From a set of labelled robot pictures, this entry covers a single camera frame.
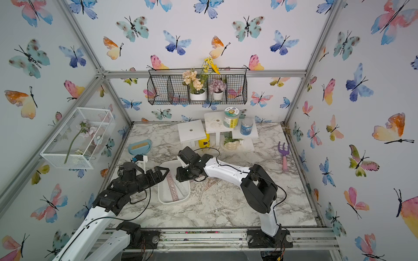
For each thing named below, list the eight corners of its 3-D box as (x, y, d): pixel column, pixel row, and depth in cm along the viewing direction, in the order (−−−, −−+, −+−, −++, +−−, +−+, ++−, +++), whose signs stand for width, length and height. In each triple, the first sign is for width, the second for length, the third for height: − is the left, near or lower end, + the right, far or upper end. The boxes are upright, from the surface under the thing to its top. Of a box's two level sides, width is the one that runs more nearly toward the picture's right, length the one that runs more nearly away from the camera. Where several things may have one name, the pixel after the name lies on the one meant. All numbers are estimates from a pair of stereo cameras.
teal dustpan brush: (126, 154, 106) (125, 152, 104) (132, 141, 113) (130, 138, 111) (148, 154, 106) (147, 152, 104) (152, 141, 113) (151, 138, 111)
